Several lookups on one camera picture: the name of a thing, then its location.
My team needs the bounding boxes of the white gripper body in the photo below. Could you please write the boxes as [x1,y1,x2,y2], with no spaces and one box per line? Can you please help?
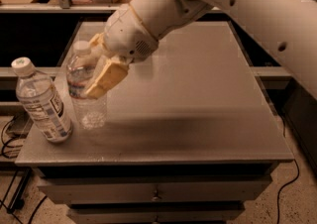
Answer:
[104,4,159,62]

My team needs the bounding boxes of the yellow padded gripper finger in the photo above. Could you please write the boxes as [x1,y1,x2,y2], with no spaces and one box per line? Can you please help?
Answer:
[84,56,129,99]
[89,33,108,56]

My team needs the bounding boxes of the clear water bottle red label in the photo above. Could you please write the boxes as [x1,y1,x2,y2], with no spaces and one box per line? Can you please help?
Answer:
[66,41,107,130]

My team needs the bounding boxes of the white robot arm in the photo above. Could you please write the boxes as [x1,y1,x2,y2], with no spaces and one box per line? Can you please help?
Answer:
[84,0,317,99]

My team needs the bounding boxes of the plastic bottle blue white label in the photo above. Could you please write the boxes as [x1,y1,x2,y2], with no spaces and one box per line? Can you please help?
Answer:
[11,56,72,143]

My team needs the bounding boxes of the grey drawer cabinet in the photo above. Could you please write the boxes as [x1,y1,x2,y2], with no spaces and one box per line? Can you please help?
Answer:
[17,22,293,224]

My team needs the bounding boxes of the round drawer knob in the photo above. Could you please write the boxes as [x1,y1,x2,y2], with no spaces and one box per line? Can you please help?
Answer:
[152,193,161,202]

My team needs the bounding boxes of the black stand leg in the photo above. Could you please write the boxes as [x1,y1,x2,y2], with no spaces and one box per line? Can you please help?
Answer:
[7,168,32,213]

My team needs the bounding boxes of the black cables left floor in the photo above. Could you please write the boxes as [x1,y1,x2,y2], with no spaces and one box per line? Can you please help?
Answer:
[0,115,48,224]

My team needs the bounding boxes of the black cable right floor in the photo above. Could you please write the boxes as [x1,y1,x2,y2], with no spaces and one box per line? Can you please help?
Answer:
[275,115,301,224]

